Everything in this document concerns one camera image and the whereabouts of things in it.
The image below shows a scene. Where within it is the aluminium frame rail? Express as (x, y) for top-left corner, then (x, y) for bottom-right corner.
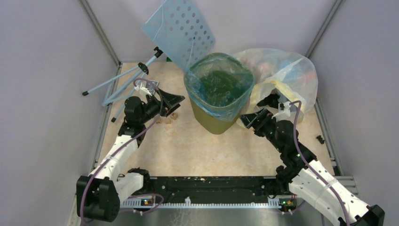
(74, 176), (359, 200)

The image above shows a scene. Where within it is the large translucent yellow plastic bag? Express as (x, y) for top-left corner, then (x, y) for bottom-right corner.
(233, 48), (318, 123)

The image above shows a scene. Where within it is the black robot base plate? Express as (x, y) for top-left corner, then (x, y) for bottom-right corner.
(144, 176), (291, 204)

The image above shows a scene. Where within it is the light blue music stand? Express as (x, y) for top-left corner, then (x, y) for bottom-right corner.
(82, 0), (215, 106)

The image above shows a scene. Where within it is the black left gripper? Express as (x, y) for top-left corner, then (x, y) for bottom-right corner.
(139, 86), (185, 124)

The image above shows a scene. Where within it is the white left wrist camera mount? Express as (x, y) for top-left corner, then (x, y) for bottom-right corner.
(139, 81), (156, 97)

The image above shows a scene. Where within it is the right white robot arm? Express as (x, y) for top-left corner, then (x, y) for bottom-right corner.
(239, 109), (385, 226)

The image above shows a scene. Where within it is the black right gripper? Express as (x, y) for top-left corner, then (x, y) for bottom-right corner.
(239, 107), (285, 153)

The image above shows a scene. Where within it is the wooden letter cube M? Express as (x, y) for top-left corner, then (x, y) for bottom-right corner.
(170, 113), (178, 120)

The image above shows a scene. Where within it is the olive green plastic trash bin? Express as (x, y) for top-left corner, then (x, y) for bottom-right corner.
(189, 98), (239, 135)

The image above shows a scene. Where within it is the small black clip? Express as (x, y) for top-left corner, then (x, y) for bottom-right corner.
(316, 135), (325, 144)

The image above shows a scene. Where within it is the white toothed cable duct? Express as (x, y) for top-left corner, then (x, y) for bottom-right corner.
(120, 197), (281, 209)

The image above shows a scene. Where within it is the blue plastic trash bag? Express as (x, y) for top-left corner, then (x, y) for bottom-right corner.
(184, 53), (256, 121)

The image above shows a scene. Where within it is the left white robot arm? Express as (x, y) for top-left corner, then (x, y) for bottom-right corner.
(76, 88), (185, 222)

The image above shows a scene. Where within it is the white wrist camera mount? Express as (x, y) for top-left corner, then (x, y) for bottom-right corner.
(139, 81), (156, 97)
(272, 101), (291, 121)

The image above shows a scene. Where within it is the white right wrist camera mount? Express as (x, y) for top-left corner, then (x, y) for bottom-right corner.
(272, 101), (291, 121)

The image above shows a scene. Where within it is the blue playing card deck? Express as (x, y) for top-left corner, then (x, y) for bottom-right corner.
(146, 80), (159, 92)

